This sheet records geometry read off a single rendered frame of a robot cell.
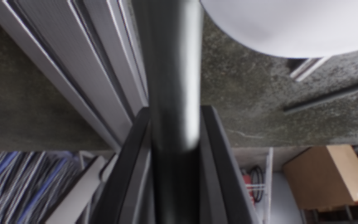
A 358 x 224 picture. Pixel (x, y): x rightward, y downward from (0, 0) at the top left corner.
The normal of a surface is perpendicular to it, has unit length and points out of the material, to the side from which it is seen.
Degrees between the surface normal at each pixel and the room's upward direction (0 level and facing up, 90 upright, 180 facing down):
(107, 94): 0
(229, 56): 0
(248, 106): 0
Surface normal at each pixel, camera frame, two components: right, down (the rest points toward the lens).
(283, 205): -0.03, -0.49
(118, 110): 0.01, 0.87
